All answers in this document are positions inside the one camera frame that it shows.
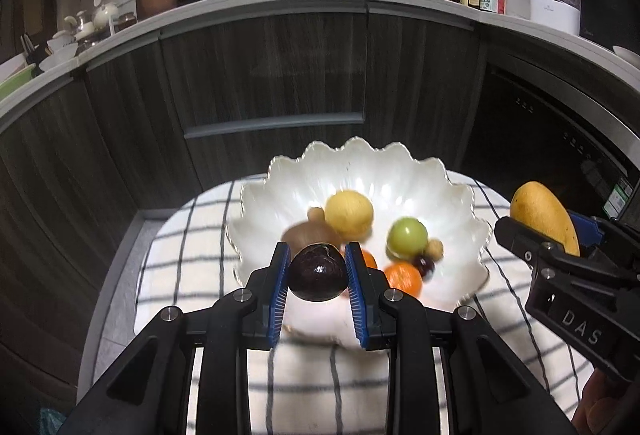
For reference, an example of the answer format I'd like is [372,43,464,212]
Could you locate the stack of white bowls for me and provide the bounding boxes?
[39,32,81,72]

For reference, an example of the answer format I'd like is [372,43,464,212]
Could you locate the black countertop appliance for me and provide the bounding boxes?
[577,0,628,60]

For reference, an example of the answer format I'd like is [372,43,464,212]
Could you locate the dark wood kitchen cabinet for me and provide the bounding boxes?
[0,0,640,416]

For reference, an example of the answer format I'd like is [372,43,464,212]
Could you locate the black built-in dishwasher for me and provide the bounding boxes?
[460,60,640,228]

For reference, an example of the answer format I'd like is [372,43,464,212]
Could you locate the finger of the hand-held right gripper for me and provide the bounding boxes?
[567,210,640,261]
[494,216,592,277]

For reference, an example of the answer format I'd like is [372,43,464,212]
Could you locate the green apple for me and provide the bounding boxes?
[386,217,429,261]

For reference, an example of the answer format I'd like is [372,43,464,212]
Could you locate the white plastic container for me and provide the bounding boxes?
[529,0,582,36]

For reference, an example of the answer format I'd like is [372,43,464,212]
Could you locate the white scalloped ceramic bowl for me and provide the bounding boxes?
[226,136,493,351]

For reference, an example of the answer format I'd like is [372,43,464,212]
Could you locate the person's right hand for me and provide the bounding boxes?
[570,367,640,435]

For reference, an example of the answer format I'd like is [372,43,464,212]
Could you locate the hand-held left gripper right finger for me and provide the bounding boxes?
[344,241,581,435]

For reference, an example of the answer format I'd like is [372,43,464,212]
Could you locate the green dish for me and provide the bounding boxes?
[0,62,38,102]

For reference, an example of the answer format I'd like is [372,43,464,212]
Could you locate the white checkered cloth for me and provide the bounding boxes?
[135,170,601,435]

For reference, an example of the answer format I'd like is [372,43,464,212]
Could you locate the yellow lemon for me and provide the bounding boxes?
[325,190,374,240]

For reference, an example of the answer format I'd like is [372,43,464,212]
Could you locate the yellow mango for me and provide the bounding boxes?
[509,181,581,258]

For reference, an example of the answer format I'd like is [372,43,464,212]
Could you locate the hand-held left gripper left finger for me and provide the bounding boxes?
[57,242,292,435]

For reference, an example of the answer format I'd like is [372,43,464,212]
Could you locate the brown kiwi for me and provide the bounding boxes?
[281,221,342,257]

